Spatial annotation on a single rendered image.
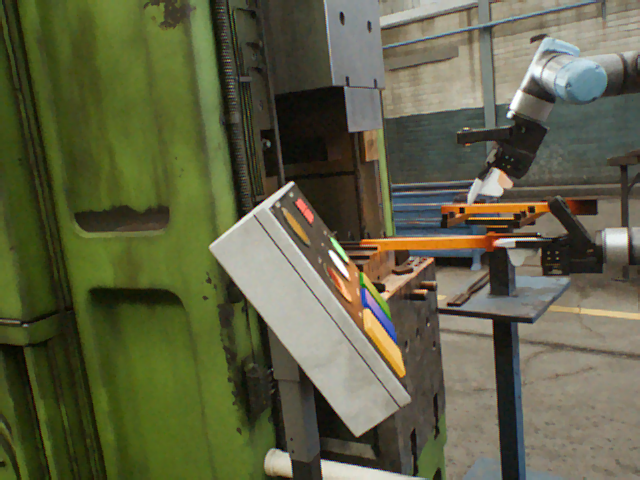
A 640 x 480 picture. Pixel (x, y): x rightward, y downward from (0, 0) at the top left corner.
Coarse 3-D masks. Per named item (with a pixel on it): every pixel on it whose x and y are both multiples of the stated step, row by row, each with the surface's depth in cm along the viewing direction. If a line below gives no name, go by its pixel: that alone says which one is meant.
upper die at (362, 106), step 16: (288, 96) 125; (304, 96) 123; (320, 96) 122; (336, 96) 120; (352, 96) 122; (368, 96) 130; (288, 112) 126; (304, 112) 124; (320, 112) 122; (336, 112) 121; (352, 112) 122; (368, 112) 130; (288, 128) 127; (304, 128) 125; (320, 128) 123; (336, 128) 121; (352, 128) 122; (368, 128) 130
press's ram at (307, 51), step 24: (264, 0) 117; (288, 0) 115; (312, 0) 113; (336, 0) 116; (360, 0) 127; (288, 24) 116; (312, 24) 114; (336, 24) 116; (360, 24) 127; (288, 48) 117; (312, 48) 115; (336, 48) 116; (360, 48) 126; (288, 72) 118; (312, 72) 116; (336, 72) 115; (360, 72) 126; (384, 72) 139
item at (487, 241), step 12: (372, 240) 137; (384, 240) 135; (396, 240) 133; (408, 240) 131; (420, 240) 130; (432, 240) 128; (444, 240) 127; (456, 240) 126; (468, 240) 125; (480, 240) 123; (492, 240) 123
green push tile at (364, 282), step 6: (360, 276) 91; (360, 282) 87; (366, 282) 88; (366, 288) 86; (372, 288) 90; (372, 294) 86; (378, 294) 92; (378, 300) 87; (384, 306) 89; (384, 312) 87; (390, 318) 87
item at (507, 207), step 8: (568, 200) 156; (576, 200) 154; (584, 200) 153; (592, 200) 152; (448, 208) 177; (456, 208) 176; (472, 208) 173; (480, 208) 171; (488, 208) 170; (496, 208) 168; (504, 208) 167; (512, 208) 165; (520, 208) 164; (536, 208) 161; (544, 208) 160; (576, 208) 155; (584, 208) 154; (592, 208) 153
